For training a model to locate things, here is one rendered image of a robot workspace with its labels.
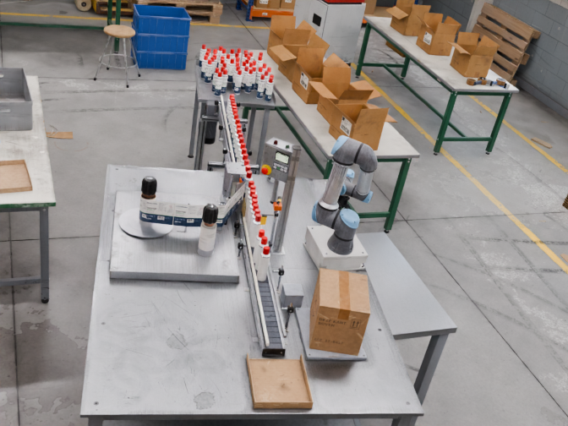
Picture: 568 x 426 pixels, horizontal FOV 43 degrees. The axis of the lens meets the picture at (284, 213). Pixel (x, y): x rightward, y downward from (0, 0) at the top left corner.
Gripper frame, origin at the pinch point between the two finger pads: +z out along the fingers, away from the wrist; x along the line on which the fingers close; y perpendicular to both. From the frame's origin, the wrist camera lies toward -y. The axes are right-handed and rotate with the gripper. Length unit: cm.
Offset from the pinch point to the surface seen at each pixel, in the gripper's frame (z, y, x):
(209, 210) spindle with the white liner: -27, 15, -91
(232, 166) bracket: -24, -32, -58
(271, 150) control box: -54, 6, -55
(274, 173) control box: -41, 8, -53
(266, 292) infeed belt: 3, 53, -70
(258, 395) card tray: 7, 114, -100
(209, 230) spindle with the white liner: -15, 17, -90
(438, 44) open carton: -1, -299, 297
